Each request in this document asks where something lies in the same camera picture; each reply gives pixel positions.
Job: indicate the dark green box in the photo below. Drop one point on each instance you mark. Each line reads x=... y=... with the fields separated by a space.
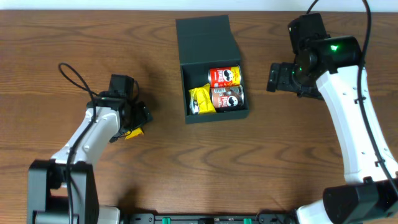
x=205 y=43

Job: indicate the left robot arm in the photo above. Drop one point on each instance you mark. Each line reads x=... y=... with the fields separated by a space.
x=63 y=188

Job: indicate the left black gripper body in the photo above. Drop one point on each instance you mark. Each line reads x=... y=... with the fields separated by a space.
x=140 y=116

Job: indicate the long yellow snack bar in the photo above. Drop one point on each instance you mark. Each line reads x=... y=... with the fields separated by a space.
x=202 y=95

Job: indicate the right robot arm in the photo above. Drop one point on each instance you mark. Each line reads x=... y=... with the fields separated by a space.
x=329 y=69

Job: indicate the small yellow snack packet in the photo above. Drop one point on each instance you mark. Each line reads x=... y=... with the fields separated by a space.
x=134 y=133

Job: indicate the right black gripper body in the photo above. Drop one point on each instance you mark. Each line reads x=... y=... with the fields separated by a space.
x=274 y=78

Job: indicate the red Pringles can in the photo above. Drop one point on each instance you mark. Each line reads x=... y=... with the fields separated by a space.
x=225 y=76

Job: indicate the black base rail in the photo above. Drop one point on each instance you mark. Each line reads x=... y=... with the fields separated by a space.
x=263 y=218

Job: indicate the green white snack packet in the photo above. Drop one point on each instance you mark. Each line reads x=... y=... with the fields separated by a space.
x=194 y=107

